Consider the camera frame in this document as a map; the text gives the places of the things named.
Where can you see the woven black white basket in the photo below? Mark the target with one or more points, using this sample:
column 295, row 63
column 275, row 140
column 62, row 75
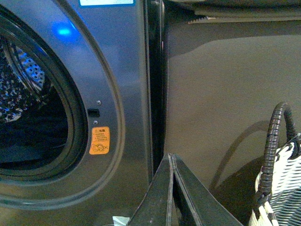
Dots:
column 277, row 199

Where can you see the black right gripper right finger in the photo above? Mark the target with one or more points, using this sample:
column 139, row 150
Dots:
column 195, row 205

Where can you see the beige sofa beside washer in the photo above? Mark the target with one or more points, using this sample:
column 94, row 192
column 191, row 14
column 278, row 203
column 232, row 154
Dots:
column 228, row 64

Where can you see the steel perforated drum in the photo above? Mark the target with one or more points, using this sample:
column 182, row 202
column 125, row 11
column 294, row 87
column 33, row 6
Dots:
column 24, row 85

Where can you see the orange warning sticker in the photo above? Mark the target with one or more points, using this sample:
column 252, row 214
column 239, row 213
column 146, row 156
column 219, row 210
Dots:
column 100, row 141

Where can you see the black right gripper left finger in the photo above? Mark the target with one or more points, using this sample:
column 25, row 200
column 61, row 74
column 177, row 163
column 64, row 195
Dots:
column 156, row 207

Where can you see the grey front-load washing machine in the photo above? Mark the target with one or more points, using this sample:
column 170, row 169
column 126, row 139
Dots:
column 97, row 59

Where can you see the blue energy efficiency label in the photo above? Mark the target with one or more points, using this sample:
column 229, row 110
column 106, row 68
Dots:
column 92, row 3

